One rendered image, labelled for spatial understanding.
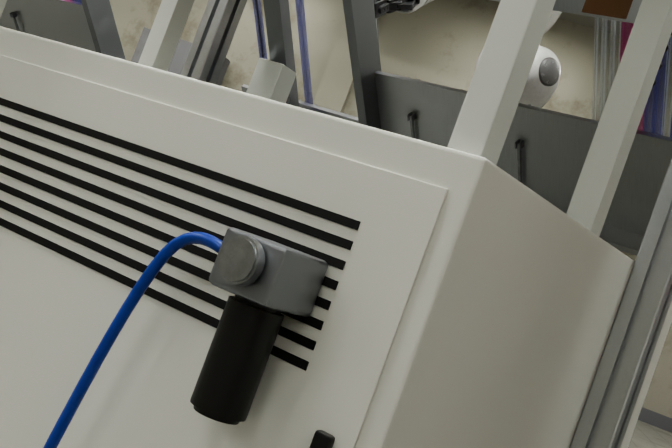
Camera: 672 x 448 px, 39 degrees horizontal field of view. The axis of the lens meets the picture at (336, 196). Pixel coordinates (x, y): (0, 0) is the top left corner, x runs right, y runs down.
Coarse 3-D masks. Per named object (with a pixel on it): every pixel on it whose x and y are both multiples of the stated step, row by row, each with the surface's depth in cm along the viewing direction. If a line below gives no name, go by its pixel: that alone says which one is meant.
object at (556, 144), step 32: (384, 96) 175; (416, 96) 170; (448, 96) 165; (384, 128) 179; (416, 128) 174; (448, 128) 169; (512, 128) 160; (544, 128) 156; (576, 128) 152; (512, 160) 164; (544, 160) 159; (576, 160) 155; (640, 160) 147; (544, 192) 163; (640, 192) 150; (608, 224) 158; (640, 224) 154
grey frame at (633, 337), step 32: (224, 0) 142; (224, 32) 144; (192, 64) 143; (640, 256) 101; (640, 288) 100; (640, 320) 99; (608, 352) 100; (640, 352) 99; (608, 384) 100; (640, 384) 101; (608, 416) 99
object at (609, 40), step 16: (608, 32) 140; (624, 32) 139; (608, 48) 142; (624, 48) 140; (608, 64) 143; (608, 80) 145; (656, 80) 140; (656, 96) 141; (592, 112) 150; (656, 112) 142; (640, 128) 146; (656, 128) 144
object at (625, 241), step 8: (608, 232) 156; (616, 232) 156; (624, 232) 156; (608, 240) 155; (616, 240) 154; (624, 240) 154; (632, 240) 154; (640, 240) 154; (616, 248) 154; (624, 248) 153; (632, 248) 152
